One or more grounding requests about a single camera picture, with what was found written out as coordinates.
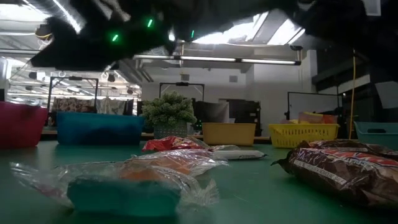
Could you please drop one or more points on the red Skittles candy pack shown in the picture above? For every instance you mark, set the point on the red Skittles candy pack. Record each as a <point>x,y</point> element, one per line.
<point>168,143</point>

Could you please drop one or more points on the clear gummy candy pack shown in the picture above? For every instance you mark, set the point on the clear gummy candy pack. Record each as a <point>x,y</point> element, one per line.
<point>118,189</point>
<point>224,147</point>
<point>174,161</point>

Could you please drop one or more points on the white blue Hershey's bar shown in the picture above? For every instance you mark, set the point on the white blue Hershey's bar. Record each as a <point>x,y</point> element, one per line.
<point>239,154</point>

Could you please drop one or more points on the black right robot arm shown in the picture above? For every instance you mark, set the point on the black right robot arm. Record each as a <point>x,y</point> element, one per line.
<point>280,12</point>

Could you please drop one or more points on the colourful patterned cloth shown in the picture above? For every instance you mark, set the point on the colourful patterned cloth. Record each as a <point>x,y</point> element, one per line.
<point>71,105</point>

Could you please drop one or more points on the long ceiling light tube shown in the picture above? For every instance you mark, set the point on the long ceiling light tube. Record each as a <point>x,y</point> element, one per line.
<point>217,58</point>
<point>18,51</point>

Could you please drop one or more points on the dark blue plastic bin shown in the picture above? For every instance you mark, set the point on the dark blue plastic bin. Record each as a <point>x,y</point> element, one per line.
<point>99,127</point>

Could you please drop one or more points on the green artificial potted plant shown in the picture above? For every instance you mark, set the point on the green artificial potted plant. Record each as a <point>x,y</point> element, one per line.
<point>169,112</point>

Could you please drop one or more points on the red plastic bin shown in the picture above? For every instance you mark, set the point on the red plastic bin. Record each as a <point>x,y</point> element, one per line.
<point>18,124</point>

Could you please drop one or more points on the grey monitor panel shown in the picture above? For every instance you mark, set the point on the grey monitor panel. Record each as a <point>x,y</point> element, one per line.
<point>211,112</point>

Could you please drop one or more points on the bright ceiling light panel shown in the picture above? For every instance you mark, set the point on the bright ceiling light panel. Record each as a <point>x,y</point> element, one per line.
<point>242,31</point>

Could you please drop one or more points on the orange plastic bin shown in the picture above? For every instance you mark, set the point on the orange plastic bin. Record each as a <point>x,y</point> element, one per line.
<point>228,133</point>

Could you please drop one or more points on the dark equipment cabinet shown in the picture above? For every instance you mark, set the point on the dark equipment cabinet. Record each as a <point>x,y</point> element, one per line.
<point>245,110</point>

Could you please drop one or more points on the yellow plastic mesh basket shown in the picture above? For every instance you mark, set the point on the yellow plastic mesh basket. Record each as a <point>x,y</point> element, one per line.
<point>304,135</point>

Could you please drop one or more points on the white ceiling vent unit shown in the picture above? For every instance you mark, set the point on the white ceiling vent unit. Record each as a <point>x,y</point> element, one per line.
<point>371,7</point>

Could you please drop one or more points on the teal plastic bin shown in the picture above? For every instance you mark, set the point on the teal plastic bin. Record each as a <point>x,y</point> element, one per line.
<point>377,137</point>

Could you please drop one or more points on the black metal stand frame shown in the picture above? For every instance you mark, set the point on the black metal stand frame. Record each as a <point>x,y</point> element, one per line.
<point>75,78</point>
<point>182,83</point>

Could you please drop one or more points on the silver ribbed ceiling duct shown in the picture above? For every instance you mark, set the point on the silver ribbed ceiling duct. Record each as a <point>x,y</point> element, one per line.
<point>133,71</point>

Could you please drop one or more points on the white wall panel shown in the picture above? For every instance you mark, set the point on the white wall panel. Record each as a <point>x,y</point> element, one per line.
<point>388,95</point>

